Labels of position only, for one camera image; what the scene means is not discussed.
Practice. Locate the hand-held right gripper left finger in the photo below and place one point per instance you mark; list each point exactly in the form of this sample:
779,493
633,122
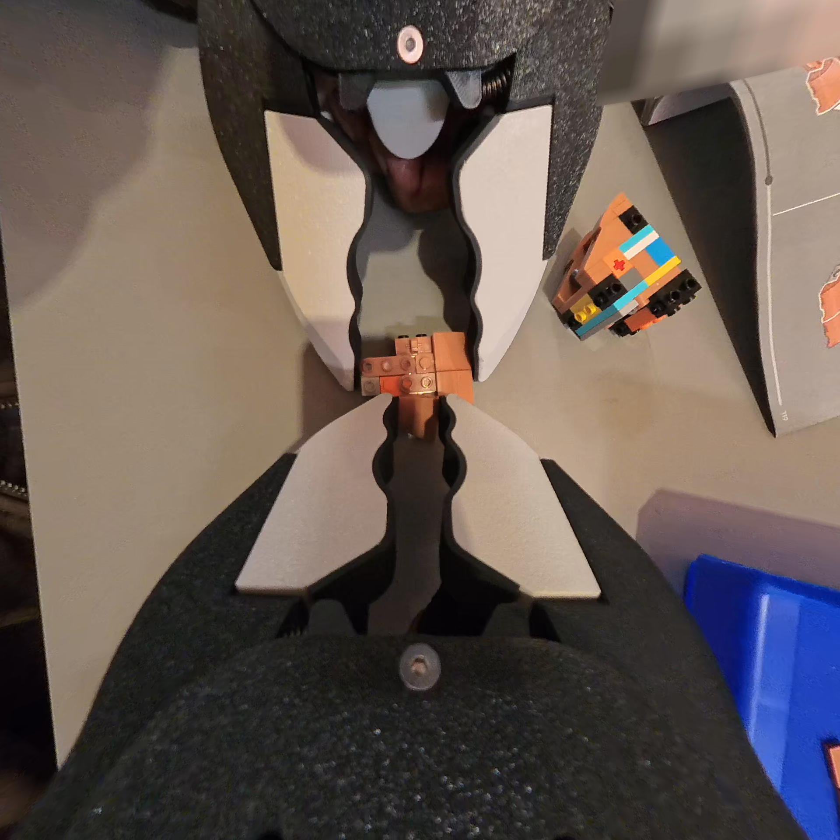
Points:
315,518

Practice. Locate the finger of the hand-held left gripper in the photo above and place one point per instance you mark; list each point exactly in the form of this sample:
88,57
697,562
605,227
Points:
308,229
508,229

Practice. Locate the person's left hand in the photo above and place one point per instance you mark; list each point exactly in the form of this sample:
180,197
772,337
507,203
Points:
413,184

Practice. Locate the blue plastic bin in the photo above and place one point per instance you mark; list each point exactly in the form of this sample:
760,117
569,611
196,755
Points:
774,689

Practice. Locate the brown round brick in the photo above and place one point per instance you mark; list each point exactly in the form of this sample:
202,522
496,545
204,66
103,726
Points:
420,417

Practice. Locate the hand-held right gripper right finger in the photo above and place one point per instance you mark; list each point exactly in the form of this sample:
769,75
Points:
518,518

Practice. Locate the brown brick plate assembly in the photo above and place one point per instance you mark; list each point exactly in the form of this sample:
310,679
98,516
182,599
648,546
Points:
420,367

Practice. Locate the small colourful brick model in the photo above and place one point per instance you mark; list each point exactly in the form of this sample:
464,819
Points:
623,269

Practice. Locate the instruction booklet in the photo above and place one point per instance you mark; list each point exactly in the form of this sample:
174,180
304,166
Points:
787,262

